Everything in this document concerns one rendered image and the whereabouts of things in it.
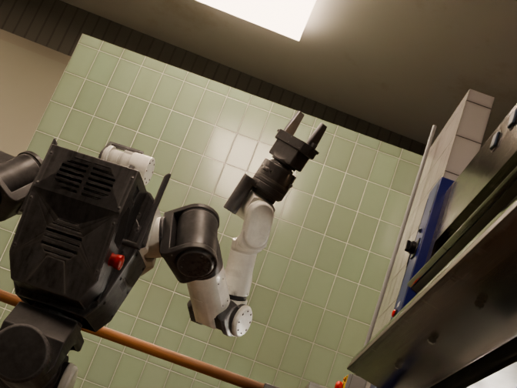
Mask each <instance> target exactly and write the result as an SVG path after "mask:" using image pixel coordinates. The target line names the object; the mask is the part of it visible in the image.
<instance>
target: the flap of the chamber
mask: <svg viewBox="0 0 517 388"><path fill-rule="evenodd" d="M477 299H479V300H481V301H483V303H484V304H485V305H484V307H483V309H476V308H475V307H474V306H473V304H474V302H475V301H476V300H477ZM429 336H434V337H435V338H436V340H437V341H436V343H435V344H433V345H432V344H430V343H428V340H427V339H428V338H429ZM516 337H517V200H516V201H515V202H514V203H513V204H512V205H511V206H510V207H509V208H508V209H507V210H506V211H505V212H504V213H503V214H502V215H501V216H500V217H499V218H498V219H497V220H496V221H495V222H494V223H493V224H491V226H490V227H489V228H487V230H486V231H484V233H483V234H482V235H481V236H480V237H479V238H477V240H476V241H475V242H474V243H473V244H472V245H471V246H470V247H469V248H468V249H467V250H466V251H464V252H463V253H462V254H461V255H460V256H459V257H458V258H457V259H456V260H455V261H454V262H453V263H452V264H451V265H450V266H449V267H448V268H447V269H446V270H445V271H444V272H443V273H442V274H441V275H440V276H439V277H438V278H437V279H435V280H434V281H433V282H432V283H431V284H430V285H429V286H428V287H427V288H426V289H425V290H424V291H423V292H422V293H421V294H420V295H419V296H418V297H417V298H416V299H415V300H414V301H413V302H412V303H411V304H410V305H409V306H408V307H406V308H405V309H404V310H403V311H402V312H401V313H400V314H399V315H398V316H397V317H396V318H395V319H394V320H393V321H392V322H391V323H390V324H389V325H388V326H387V327H386V328H385V329H384V330H383V331H382V332H381V333H380V334H379V335H378V336H377V337H376V338H374V340H373V341H371V343H370V344H369V345H367V347H366V348H364V350H363V351H362V352H361V353H360V354H359V355H357V357H356V358H354V360H353V361H352V362H351V363H350V364H349V365H348V367H347V370H349V371H351V372H353V373H354V374H356V375H357V376H360V377H361V378H363V379H364V380H366V381H368V382H369V383H371V384H372V385H374V386H376V387H378V388H430V387H431V386H434V385H435V384H437V383H439V382H440V381H442V380H444V379H445V378H447V377H449V376H451V375H452V374H453V373H456V372H458V371H459V370H461V369H462V368H464V367H466V366H468V365H469V364H471V363H473V362H475V361H476V360H478V359H480V358H481V357H483V356H484V355H486V354H488V353H490V352H492V351H493V350H495V349H497V348H499V347H500V346H502V345H503V344H505V343H507V342H508V341H510V340H512V339H514V338H516ZM397 362H398V363H401V364H402V368H401V369H400V370H397V369H396V368H395V367H394V365H395V363H397Z"/></svg>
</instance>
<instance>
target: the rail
mask: <svg viewBox="0 0 517 388"><path fill-rule="evenodd" d="M516 200H517V196H516V197H515V198H514V199H513V200H512V201H511V202H510V203H509V204H508V205H507V206H506V207H505V208H504V209H503V210H502V211H501V212H500V213H499V214H498V215H497V216H496V217H495V218H494V219H493V220H492V221H491V222H490V223H489V224H488V225H487V226H486V227H485V228H484V229H483V230H482V231H481V232H480V233H479V234H478V235H477V236H476V237H475V238H474V239H473V240H472V241H471V242H469V243H468V244H467V245H466V246H465V247H464V248H463V249H462V250H461V251H460V252H459V253H458V254H457V255H456V256H455V257H454V258H453V259H452V260H451V261H450V262H449V263H448V264H447V265H446V266H445V267H444V268H443V269H442V270H441V271H440V272H439V273H438V274H437V275H436V276H435V277H434V278H433V279H432V280H431V281H430V282H429V283H428V284H427V285H426V286H425V287H424V288H423V289H422V290H421V291H420V292H419V293H418V294H417V295H416V296H415V297H414V298H413V299H411V300H410V301H409V302H408V303H407V304H406V305H405V306H404V307H403V308H402V309H401V310H400V311H399V312H398V313H397V314H396V315H395V316H394V317H393V318H392V319H391V320H390V321H389V322H388V323H387V324H386V325H385V326H384V327H383V328H382V329H381V330H380V331H379V332H378V333H377V334H376V335H375V336H374V337H373V338H372V339H371V340H370V341H369V342H368V343H367V344H366V345H365V346H364V347H363V348H362V349H361V350H360V351H359V352H358V353H357V354H356V355H355V356H353V358H352V360H351V362H352V361H353V360H354V358H356V357H357V355H359V354H360V353H361V352H362V351H363V350H364V348H366V347H367V345H369V344H370V343H371V341H373V340H374V338H376V337H377V336H378V335H379V334H380V333H381V332H382V331H383V330H384V329H385V328H386V327H387V326H388V325H389V324H390V323H391V322H392V321H393V320H394V319H395V318H396V317H397V316H398V315H399V314H400V313H401V312H402V311H403V310H404V309H405V308H406V307H408V306H409V305H410V304H411V303H412V302H413V301H414V300H415V299H416V298H417V297H418V296H419V295H420V294H421V293H422V292H423V291H424V290H425V289H426V288H427V287H428V286H429V285H430V284H431V283H432V282H433V281H434V280H435V279H437V278H438V277H439V276H440V275H441V274H442V273H443V272H444V271H445V270H446V269H447V268H448V267H449V266H450V265H451V264H452V263H453V262H454V261H455V260H456V259H457V258H458V257H459V256H460V255H461V254H462V253H463V252H464V251H466V250H467V249H468V248H469V247H470V246H471V245H472V244H473V243H474V242H475V241H476V240H477V238H479V237H480V236H481V235H482V234H483V233H484V231H486V230H487V228H489V227H490V226H491V224H493V223H494V222H495V221H496V220H497V219H498V218H499V217H500V216H501V215H502V214H503V213H504V212H505V211H506V210H507V209H508V208H509V207H510V206H511V205H512V204H513V203H514V202H515V201H516Z"/></svg>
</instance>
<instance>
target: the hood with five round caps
mask: <svg viewBox="0 0 517 388"><path fill-rule="evenodd" d="M516 166H517V105H516V106H515V107H514V109H513V110H512V111H511V112H510V113H509V114H508V116H507V117H506V118H505V120H504V121H503V122H502V124H501V125H500V126H499V127H498V128H497V129H496V131H495V132H494V133H493V134H492V136H491V137H490V138H489V140H488V141H487V142H486V144H485V145H484V146H483V147H482V148H481V149H480V151H479V152H478V153H477V155H476V156H475V157H474V159H473V160H472V161H471V162H470V163H469V164H468V165H467V167H466V168H465V169H464V171H463V172H462V173H461V175H460V176H459V177H458V178H457V180H455V182H454V183H453V184H452V188H451V190H450V193H449V197H448V201H447V203H446V206H445V211H444V213H443V217H442V221H441V224H440V227H439V231H438V234H437V237H436V240H435V241H436V242H438V243H441V244H444V243H445V242H446V241H447V240H448V239H449V238H450V237H451V236H452V235H453V233H454V232H455V231H456V230H457V229H458V228H459V227H460V226H461V225H462V224H463V223H464V221H466V220H467V218H469V217H470V215H471V214H473V213H474V211H475V210H476V209H477V208H478V207H479V206H480V205H481V204H482V203H483V202H484V201H485V199H486V198H487V197H488V196H489V195H490V194H491V193H492V192H493V191H494V190H495V189H496V187H497V186H498V185H499V184H500V183H501V182H502V181H503V180H504V179H505V178H506V177H507V175H508V174H509V173H510V172H511V171H512V170H513V169H514V168H515V167H516Z"/></svg>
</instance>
